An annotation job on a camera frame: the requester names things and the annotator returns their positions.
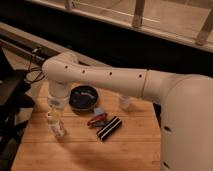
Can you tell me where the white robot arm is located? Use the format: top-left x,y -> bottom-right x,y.
42,52 -> 213,171

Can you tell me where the small clear plastic bottle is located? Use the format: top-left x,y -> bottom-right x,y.
46,112 -> 65,137

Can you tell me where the dark blue round bowl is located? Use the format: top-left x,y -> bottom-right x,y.
69,85 -> 99,110

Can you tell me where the black stand at left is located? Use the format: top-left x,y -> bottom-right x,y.
0,46 -> 36,156

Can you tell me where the small blue square piece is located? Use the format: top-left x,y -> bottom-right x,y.
93,107 -> 105,116

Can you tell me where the black white striped block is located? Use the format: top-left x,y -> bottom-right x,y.
97,116 -> 122,141

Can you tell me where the clear plastic cup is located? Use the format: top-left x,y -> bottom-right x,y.
119,95 -> 131,110

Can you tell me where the black cable on floor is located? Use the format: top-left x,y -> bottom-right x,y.
23,48 -> 48,84

